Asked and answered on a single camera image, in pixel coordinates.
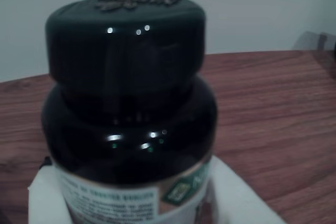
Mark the dark background furniture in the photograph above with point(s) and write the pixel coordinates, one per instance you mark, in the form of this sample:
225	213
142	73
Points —
319	43

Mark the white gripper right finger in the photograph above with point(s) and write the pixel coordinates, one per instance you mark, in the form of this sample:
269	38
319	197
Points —
233	197

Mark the dark green pill bottle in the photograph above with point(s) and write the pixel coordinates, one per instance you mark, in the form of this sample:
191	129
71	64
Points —
126	98

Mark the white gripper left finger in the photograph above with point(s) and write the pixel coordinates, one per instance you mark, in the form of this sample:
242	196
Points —
44	197

